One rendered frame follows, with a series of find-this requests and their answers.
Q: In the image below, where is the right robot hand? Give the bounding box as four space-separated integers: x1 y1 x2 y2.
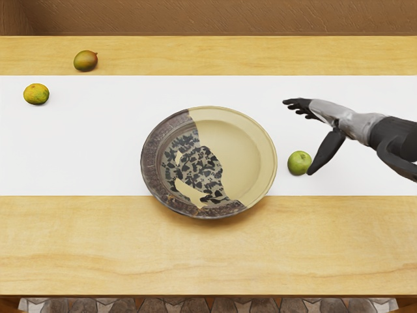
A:
282 97 382 176

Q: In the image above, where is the small green round fruit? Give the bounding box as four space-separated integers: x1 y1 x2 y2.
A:
287 150 313 176

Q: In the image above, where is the patterned cream and brown plate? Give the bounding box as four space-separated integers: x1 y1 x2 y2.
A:
140 105 279 220

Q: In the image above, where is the yellow-green orange fruit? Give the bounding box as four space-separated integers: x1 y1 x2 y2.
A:
23 83 50 106

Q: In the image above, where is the green and red mango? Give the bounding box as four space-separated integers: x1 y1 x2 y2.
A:
73 50 99 72

